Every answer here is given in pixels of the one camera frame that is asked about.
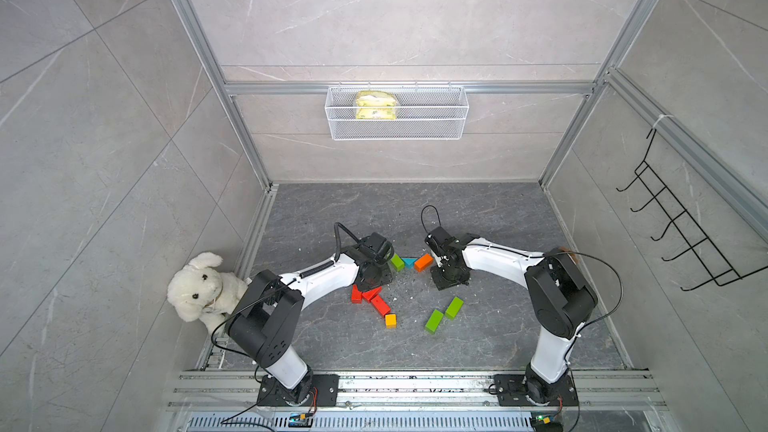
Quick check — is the orange rectangular block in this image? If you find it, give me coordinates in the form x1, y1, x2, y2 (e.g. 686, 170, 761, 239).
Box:
413, 254, 434, 272

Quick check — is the green block pair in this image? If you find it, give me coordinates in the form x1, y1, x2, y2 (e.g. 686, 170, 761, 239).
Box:
425, 309, 444, 334
444, 297, 464, 320

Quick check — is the red block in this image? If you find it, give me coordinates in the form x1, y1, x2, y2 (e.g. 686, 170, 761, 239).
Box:
370, 295, 391, 317
362, 287, 382, 302
350, 285, 363, 304

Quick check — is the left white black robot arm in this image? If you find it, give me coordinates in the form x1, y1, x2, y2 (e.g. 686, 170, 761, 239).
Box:
224, 232, 395, 404

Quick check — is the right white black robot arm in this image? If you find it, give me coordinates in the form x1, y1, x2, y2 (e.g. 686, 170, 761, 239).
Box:
425, 227, 597, 405

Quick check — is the small orange-yellow cube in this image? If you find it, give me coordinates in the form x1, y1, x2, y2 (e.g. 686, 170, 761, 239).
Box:
384, 314, 397, 329

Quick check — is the yellow package in basket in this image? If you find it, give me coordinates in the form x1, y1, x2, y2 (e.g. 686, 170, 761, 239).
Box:
354, 90, 399, 120

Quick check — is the white plush toy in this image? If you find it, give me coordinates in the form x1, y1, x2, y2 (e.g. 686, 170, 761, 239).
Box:
167, 252, 251, 334

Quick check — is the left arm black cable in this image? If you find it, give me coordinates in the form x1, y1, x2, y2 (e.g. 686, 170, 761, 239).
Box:
333, 221, 364, 262

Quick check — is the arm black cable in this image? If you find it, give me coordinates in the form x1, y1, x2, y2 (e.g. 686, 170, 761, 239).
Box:
419, 204, 625, 432
333, 221, 364, 262

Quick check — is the white wire mesh basket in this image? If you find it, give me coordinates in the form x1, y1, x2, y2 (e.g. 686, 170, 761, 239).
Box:
324, 85, 469, 141

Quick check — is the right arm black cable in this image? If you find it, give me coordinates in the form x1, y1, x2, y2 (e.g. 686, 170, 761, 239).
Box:
419, 204, 625, 432

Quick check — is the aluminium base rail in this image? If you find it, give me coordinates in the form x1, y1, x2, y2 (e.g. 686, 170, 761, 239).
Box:
156, 370, 678, 431

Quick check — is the black wire hook rack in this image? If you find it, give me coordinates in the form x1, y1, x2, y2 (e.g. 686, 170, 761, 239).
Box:
616, 129, 767, 292

